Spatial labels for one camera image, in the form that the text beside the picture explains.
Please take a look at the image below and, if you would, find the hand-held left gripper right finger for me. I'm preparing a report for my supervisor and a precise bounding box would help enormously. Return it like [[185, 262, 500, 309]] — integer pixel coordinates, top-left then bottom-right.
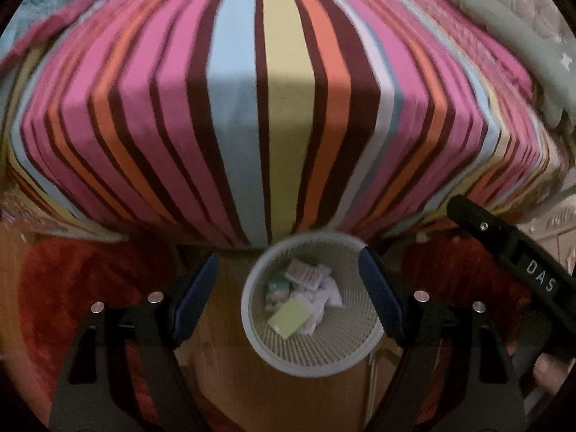
[[357, 247, 527, 432]]

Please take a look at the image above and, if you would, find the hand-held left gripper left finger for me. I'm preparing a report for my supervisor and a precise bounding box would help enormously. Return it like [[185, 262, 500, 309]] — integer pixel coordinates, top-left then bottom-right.
[[47, 253, 221, 432]]

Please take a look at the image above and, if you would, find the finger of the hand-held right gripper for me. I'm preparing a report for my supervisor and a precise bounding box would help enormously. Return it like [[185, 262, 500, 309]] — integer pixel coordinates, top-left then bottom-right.
[[447, 195, 528, 262]]

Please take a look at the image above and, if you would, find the white paper ball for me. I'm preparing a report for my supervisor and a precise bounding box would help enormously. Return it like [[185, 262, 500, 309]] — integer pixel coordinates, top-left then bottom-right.
[[297, 276, 344, 336]]

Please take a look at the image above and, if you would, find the white pink print plastic wrapper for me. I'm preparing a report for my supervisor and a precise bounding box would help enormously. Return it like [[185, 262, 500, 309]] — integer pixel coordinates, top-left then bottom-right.
[[284, 258, 333, 293]]

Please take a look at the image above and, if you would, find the teal cloud print tissue pack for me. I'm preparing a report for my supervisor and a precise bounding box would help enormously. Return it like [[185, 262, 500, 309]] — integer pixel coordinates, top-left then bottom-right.
[[265, 279, 292, 312]]

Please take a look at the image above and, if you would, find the white mesh wastebasket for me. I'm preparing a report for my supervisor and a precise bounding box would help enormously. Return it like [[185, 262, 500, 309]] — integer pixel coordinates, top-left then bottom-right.
[[240, 230, 388, 379]]

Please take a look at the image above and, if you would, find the light green cardboard box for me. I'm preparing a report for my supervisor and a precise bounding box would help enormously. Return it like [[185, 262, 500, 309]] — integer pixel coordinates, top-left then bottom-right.
[[267, 299, 314, 340]]

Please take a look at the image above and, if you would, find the person's right hand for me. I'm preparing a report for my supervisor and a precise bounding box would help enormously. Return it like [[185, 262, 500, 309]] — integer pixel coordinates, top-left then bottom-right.
[[532, 352, 571, 393]]

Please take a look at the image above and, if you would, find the red shaggy rug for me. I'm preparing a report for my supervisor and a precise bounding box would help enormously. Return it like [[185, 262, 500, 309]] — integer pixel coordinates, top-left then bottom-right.
[[13, 231, 536, 432]]

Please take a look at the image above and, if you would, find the pink blanket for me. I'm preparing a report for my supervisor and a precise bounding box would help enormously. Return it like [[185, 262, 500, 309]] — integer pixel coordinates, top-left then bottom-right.
[[405, 0, 541, 100]]

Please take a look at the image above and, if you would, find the long pale green pillow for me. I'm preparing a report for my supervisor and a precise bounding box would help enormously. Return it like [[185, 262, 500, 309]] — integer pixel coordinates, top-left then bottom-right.
[[418, 0, 576, 129]]

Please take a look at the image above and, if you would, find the cream tufted headboard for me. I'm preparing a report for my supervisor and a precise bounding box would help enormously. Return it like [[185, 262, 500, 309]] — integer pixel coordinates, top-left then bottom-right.
[[477, 0, 576, 46]]

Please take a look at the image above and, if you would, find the teal patterned blanket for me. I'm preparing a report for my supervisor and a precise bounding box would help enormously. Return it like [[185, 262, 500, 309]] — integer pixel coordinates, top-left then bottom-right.
[[0, 0, 149, 61]]

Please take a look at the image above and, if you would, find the cream carved bed frame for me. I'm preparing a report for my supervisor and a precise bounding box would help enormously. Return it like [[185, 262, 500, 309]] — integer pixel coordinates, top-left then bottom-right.
[[517, 204, 576, 275]]

